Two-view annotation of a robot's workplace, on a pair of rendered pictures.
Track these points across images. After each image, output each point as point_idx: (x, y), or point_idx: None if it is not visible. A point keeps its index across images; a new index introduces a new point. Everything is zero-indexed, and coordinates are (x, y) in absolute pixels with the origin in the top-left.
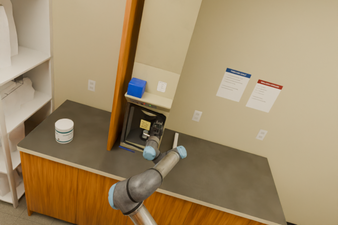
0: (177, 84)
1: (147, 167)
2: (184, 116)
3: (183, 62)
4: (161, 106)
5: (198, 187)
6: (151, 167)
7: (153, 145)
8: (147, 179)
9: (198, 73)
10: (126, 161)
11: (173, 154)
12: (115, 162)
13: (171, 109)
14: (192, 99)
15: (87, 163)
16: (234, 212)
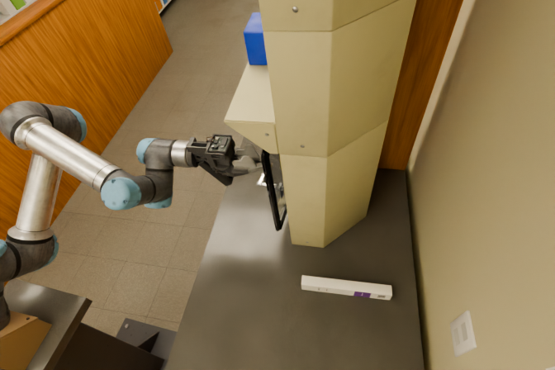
0: (485, 168)
1: (254, 227)
2: (449, 291)
3: None
4: (230, 104)
5: (206, 358)
6: (37, 117)
7: (154, 146)
8: (6, 110)
9: (554, 177)
10: (262, 190)
11: (92, 166)
12: (258, 174)
13: (444, 234)
14: (482, 266)
15: (248, 141)
16: None
